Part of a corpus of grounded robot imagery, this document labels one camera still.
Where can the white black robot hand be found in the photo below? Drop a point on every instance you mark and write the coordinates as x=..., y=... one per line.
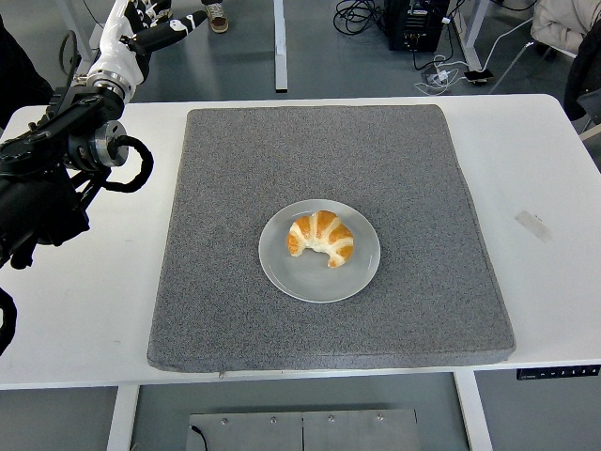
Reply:
x=117, y=58

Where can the golden croissant bread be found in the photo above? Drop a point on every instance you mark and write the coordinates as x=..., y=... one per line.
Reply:
x=324, y=230

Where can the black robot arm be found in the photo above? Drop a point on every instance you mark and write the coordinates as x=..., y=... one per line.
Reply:
x=42, y=206

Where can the light grey round plate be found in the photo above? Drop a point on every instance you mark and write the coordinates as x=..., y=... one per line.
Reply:
x=305, y=282

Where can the grey metal plate with screws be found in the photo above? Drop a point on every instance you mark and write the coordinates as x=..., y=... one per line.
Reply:
x=328, y=432

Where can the black fabric cover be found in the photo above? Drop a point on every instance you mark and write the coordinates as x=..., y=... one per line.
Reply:
x=19, y=75

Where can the person's right shoe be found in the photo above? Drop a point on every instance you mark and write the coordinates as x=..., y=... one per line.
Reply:
x=220, y=21

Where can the white straight desk leg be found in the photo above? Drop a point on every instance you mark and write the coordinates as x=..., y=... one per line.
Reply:
x=281, y=47

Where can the grey speckled cushion mat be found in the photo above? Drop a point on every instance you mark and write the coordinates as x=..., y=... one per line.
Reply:
x=328, y=141

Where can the black computer case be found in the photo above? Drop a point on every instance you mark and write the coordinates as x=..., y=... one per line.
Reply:
x=418, y=23

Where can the grey floor power strip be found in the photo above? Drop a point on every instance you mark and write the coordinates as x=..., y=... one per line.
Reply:
x=429, y=75

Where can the white table leg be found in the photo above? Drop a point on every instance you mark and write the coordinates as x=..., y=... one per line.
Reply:
x=472, y=413
x=123, y=418

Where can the black smartphone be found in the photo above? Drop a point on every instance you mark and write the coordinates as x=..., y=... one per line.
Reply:
x=479, y=75

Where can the grey chair leg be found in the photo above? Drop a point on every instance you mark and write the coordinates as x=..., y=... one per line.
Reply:
x=512, y=68

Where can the beige padded jacket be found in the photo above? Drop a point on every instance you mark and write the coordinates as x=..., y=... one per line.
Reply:
x=563, y=21

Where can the translucent tape strip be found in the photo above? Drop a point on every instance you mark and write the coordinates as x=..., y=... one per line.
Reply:
x=533, y=226

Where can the black jacket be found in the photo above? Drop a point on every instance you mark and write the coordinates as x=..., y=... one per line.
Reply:
x=582, y=70

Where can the grey chair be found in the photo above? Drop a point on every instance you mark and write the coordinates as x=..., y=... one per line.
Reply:
x=592, y=101

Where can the black desk control panel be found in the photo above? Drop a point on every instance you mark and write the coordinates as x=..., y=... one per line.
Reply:
x=559, y=373

